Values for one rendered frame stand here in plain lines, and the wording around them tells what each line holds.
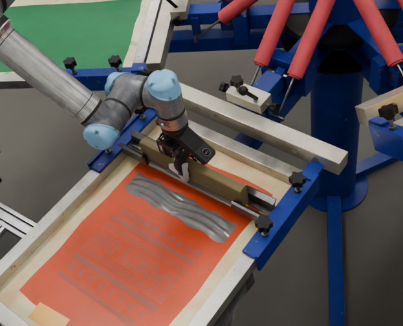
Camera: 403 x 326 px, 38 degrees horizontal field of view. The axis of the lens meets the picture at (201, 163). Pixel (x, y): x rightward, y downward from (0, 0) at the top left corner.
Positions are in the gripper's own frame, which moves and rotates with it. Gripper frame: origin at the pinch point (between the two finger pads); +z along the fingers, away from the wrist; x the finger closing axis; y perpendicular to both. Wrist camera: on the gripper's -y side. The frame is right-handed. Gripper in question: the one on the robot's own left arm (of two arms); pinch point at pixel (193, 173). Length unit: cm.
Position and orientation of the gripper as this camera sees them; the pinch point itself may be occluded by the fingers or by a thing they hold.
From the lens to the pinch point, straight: 163.9
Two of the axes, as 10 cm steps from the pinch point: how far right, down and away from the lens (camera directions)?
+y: -7.9, -3.8, 4.8
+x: -5.9, 6.7, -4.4
